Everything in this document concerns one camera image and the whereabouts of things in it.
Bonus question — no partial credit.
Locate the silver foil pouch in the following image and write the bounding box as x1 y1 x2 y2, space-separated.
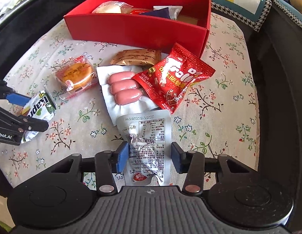
116 109 172 186

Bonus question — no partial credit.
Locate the white long snack packet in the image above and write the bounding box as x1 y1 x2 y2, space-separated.
153 5 183 20

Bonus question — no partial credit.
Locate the red candy bag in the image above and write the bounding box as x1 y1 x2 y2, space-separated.
133 43 215 114

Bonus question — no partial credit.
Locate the round meat floss cake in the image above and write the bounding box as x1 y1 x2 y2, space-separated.
53 54 98 100

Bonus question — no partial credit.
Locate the Kaprons wafer packet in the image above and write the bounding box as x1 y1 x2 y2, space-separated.
20 85 56 132

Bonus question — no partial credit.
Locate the red cardboard box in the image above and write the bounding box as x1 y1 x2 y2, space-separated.
64 0 211 57

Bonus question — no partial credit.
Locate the floral table cloth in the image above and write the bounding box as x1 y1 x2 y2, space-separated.
0 14 259 186

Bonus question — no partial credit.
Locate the red crown snack packet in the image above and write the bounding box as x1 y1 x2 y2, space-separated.
129 8 150 15

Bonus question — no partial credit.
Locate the gold biscuit packet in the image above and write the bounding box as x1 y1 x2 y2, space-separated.
110 49 161 66

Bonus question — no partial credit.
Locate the round bun clear wrapper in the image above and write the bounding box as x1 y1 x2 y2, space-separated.
92 1 133 14

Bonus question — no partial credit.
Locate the three sausages vacuum pack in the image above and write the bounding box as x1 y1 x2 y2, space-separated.
97 65 157 125

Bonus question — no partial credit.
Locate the purple snack packet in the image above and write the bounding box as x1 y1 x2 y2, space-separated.
140 7 170 20

